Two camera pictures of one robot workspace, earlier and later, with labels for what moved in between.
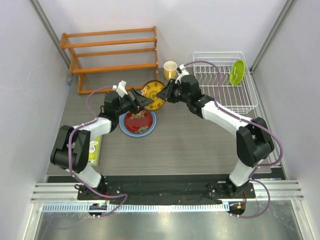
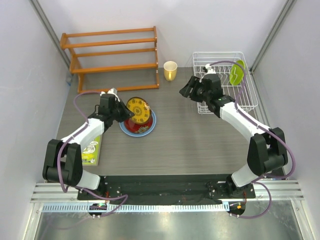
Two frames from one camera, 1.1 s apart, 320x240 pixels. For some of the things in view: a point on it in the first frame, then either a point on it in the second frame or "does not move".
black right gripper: (166, 93) → (193, 83)
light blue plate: (124, 129) does not move
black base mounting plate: (166, 189) does not move
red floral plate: (139, 122) does not move
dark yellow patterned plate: (150, 90) → (141, 109)
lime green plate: (237, 72) does not move
